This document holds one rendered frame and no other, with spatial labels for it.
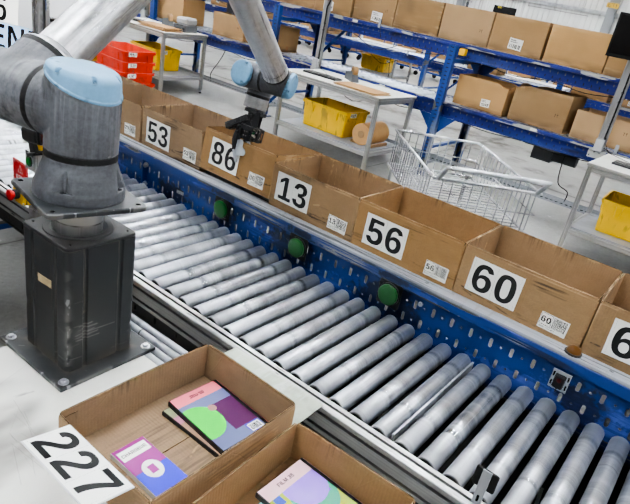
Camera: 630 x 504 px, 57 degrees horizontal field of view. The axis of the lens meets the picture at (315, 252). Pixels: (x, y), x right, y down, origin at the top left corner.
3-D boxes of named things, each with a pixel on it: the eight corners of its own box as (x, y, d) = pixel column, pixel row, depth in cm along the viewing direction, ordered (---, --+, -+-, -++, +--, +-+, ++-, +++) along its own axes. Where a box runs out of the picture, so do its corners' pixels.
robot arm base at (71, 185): (51, 212, 115) (52, 164, 111) (18, 179, 127) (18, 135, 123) (140, 204, 128) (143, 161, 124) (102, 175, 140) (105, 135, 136)
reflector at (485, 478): (461, 502, 124) (476, 464, 119) (463, 500, 124) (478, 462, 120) (483, 517, 121) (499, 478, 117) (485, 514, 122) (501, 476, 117)
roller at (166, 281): (144, 292, 182) (145, 278, 180) (258, 254, 221) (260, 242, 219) (154, 298, 179) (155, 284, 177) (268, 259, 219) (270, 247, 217)
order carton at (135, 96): (89, 120, 280) (90, 84, 273) (141, 117, 302) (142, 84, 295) (139, 144, 259) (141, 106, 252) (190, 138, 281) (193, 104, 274)
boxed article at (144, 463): (162, 509, 105) (162, 503, 105) (109, 459, 114) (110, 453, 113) (193, 487, 111) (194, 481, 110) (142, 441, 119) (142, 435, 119)
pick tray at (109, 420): (56, 452, 113) (55, 412, 109) (204, 375, 142) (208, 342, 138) (146, 545, 99) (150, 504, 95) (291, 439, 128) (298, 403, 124)
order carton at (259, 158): (198, 166, 238) (205, 125, 232) (247, 164, 261) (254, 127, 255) (268, 199, 218) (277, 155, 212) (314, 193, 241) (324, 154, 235)
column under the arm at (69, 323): (60, 393, 128) (59, 261, 115) (0, 339, 141) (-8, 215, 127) (155, 350, 148) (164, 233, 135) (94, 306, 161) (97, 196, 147)
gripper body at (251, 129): (248, 143, 216) (257, 111, 213) (232, 136, 221) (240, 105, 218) (261, 145, 223) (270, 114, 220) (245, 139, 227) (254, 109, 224)
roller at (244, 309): (200, 329, 169) (201, 315, 167) (310, 282, 208) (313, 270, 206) (211, 337, 166) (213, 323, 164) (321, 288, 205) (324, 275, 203)
